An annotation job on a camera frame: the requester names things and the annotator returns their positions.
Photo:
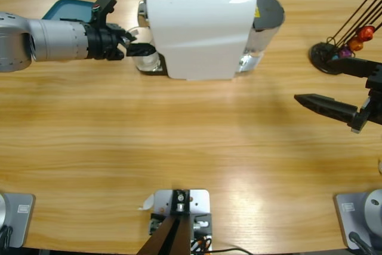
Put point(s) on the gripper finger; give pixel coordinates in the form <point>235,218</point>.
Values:
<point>325,107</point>
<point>140,49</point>
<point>120,29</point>
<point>352,67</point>

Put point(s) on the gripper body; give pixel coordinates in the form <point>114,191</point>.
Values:
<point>103,44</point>
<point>371,102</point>

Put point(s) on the clear plastic cup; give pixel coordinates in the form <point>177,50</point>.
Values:
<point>146,62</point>

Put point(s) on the purple coffee capsule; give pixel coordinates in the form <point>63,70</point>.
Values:
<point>345,52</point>

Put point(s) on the blue coffee capsule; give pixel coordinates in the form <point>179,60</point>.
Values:
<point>335,57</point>

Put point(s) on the orange coffee capsule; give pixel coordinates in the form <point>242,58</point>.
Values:
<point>356,44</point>

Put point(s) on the red coffee capsule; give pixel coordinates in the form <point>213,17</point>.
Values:
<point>366,34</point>

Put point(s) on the white capsule coffee machine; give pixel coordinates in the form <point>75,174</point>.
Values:
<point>197,34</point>

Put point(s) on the silver drip tray grille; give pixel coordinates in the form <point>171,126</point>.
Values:
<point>161,70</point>

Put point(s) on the black capsule holder with rods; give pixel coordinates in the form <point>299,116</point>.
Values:
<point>319,55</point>

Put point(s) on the teal plastic tray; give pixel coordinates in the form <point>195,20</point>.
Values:
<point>71,8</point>

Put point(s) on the beige round object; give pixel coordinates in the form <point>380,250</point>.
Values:
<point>380,167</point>

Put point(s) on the clear water tank dark lid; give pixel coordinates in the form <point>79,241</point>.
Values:
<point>268,10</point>

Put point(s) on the white tape tab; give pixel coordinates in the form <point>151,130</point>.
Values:
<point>147,202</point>

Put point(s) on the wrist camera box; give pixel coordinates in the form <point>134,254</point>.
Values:
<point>103,5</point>

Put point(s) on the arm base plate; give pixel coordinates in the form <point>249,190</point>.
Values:
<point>21,222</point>
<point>358,216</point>

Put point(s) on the white mount block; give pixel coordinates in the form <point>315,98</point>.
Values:
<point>198,204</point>

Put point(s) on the dark camera mast post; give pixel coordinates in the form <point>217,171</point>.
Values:
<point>170,237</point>

